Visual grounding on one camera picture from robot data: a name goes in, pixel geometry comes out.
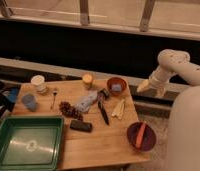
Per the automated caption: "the purple bowl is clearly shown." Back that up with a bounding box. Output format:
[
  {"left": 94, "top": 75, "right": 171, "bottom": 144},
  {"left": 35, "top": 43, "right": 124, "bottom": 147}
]
[{"left": 127, "top": 122, "right": 156, "bottom": 152}]

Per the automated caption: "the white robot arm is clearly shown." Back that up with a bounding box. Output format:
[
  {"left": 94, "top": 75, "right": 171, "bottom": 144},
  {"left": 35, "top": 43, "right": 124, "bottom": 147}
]
[{"left": 137, "top": 49, "right": 200, "bottom": 171}]

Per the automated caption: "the orange carrot stick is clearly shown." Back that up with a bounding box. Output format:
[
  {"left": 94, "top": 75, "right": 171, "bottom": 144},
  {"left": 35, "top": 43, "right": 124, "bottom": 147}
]
[{"left": 136, "top": 122, "right": 146, "bottom": 149}]

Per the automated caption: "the blue object at table edge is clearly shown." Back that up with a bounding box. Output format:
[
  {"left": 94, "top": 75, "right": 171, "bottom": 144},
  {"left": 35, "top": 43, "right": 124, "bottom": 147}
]
[{"left": 7, "top": 88, "right": 19, "bottom": 103}]

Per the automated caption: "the dark rectangular block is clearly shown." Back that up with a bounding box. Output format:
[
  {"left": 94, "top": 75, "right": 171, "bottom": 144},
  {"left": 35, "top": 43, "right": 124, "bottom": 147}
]
[{"left": 70, "top": 120, "right": 92, "bottom": 132}]

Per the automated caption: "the green plastic tray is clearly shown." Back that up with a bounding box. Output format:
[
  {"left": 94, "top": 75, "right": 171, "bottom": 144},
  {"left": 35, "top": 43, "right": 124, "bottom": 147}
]
[{"left": 0, "top": 116, "right": 64, "bottom": 171}]

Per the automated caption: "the grey crumpled cloth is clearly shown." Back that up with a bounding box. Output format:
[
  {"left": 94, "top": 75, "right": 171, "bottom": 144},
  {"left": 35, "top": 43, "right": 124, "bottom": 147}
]
[{"left": 74, "top": 91, "right": 97, "bottom": 113}]

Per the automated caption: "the bunch of dark grapes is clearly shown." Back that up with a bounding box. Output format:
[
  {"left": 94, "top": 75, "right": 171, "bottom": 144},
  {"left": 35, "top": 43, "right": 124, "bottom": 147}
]
[{"left": 59, "top": 101, "right": 83, "bottom": 121}]

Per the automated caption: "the brown bowl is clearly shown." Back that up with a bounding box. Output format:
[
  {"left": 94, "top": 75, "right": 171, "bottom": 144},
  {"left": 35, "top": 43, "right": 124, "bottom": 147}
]
[{"left": 107, "top": 77, "right": 127, "bottom": 96}]

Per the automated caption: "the blue sponge block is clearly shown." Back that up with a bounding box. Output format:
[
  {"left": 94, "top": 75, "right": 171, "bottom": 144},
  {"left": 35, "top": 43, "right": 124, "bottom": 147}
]
[{"left": 111, "top": 84, "right": 122, "bottom": 92}]

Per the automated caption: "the yellow cup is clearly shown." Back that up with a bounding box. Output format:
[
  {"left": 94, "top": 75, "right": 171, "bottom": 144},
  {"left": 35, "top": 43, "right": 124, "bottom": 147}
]
[{"left": 82, "top": 74, "right": 93, "bottom": 89}]

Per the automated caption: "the blue plastic cup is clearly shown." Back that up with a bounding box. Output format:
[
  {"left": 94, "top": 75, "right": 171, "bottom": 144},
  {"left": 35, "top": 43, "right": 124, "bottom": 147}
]
[{"left": 21, "top": 94, "right": 37, "bottom": 111}]

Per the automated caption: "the white paper cup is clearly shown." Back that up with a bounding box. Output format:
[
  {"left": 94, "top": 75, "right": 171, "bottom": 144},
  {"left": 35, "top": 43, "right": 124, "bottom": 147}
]
[{"left": 31, "top": 75, "right": 47, "bottom": 94}]

